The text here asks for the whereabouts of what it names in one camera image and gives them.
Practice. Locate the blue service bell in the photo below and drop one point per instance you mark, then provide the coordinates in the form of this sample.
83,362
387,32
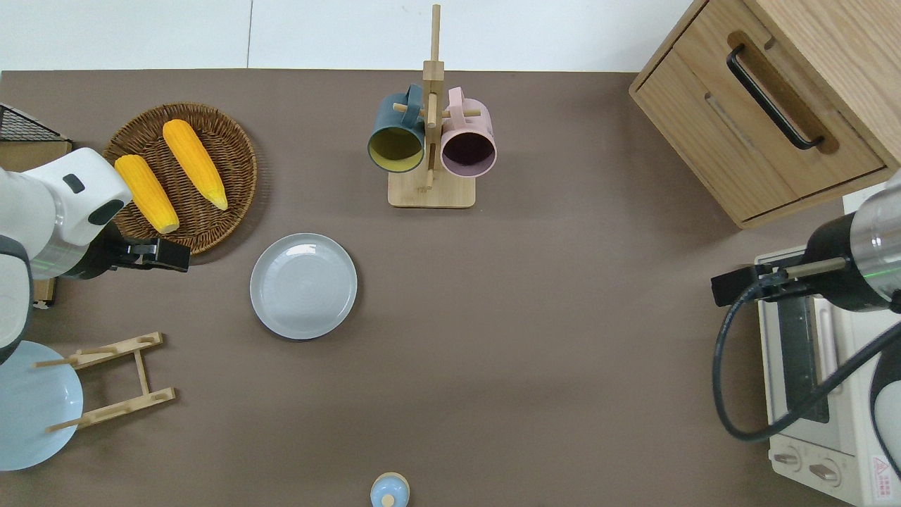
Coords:
389,491

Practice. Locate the teal mug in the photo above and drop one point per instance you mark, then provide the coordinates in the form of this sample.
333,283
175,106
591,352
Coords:
394,120

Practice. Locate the gray plate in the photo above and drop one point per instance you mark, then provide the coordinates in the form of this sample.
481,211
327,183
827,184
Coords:
303,285

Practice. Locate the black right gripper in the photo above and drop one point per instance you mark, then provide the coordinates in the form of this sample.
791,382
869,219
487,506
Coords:
841,290

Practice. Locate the long yellow corn cob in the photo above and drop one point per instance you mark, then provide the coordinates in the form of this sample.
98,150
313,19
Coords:
193,162

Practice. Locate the wooden mug tree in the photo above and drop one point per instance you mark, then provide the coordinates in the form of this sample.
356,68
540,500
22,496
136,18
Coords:
431,193

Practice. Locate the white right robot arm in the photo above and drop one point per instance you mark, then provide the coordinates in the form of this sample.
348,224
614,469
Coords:
880,232

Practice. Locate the brown wicker basket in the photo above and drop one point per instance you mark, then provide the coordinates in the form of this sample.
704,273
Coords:
225,155

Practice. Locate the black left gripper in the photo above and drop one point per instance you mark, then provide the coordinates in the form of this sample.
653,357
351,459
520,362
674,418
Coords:
105,257

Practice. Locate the pink mug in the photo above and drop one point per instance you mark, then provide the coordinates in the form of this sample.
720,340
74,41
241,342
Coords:
473,123

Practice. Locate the wooden drawer cabinet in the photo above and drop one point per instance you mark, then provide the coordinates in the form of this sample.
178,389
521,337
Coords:
711,134

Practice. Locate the white toaster oven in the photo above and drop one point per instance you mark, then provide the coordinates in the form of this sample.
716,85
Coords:
795,436

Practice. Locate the light blue plate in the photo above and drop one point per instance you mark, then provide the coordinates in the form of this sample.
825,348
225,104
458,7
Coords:
35,415

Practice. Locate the short yellow corn cob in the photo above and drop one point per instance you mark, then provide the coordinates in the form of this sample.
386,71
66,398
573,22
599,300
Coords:
146,193

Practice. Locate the wooden plate rack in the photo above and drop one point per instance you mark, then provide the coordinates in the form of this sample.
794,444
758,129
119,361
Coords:
143,370

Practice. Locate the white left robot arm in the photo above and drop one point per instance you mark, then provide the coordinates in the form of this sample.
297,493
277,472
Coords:
63,204

